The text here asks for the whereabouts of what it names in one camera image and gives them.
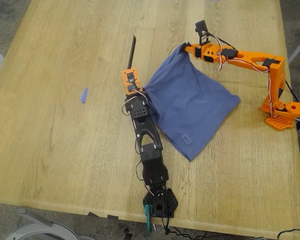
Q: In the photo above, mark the white grey office chair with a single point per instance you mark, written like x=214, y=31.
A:
x=40, y=230

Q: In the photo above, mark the white metal chair legs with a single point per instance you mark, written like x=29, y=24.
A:
x=298, y=47

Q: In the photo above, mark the teal table clamp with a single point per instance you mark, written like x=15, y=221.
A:
x=147, y=217

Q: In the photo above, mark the blue printed T-shirt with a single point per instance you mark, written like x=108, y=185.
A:
x=190, y=100

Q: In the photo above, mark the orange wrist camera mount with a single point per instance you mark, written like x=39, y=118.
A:
x=131, y=75

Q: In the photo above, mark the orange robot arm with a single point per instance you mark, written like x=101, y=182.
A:
x=255, y=58

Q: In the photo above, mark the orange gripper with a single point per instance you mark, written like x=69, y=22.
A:
x=192, y=49

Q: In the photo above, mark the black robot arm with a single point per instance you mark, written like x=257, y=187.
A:
x=152, y=160

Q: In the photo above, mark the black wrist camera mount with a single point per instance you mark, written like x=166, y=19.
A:
x=201, y=26

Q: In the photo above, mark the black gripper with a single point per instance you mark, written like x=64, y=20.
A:
x=143, y=96

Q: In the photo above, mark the blue tape strip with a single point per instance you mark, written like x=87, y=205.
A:
x=84, y=95

